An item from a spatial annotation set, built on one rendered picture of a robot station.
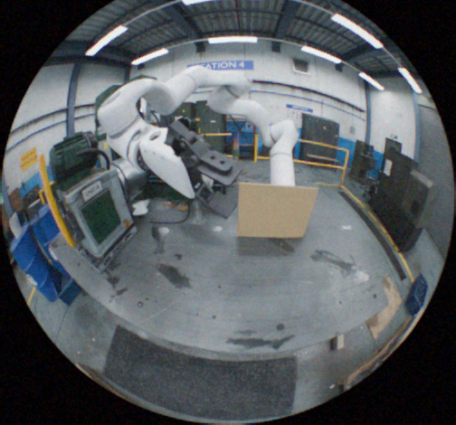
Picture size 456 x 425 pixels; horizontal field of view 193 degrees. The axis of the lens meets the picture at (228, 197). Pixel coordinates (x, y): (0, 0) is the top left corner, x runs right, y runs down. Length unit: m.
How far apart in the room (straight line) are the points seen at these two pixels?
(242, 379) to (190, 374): 0.36
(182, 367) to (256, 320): 0.94
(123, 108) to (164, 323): 0.55
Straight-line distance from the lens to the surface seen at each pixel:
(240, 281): 0.56
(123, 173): 0.79
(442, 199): 6.23
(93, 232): 0.67
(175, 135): 0.17
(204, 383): 1.32
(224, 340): 0.49
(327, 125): 6.33
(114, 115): 0.28
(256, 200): 0.60
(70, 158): 0.64
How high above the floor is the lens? 1.28
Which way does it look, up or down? 28 degrees down
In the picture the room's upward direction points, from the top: straight up
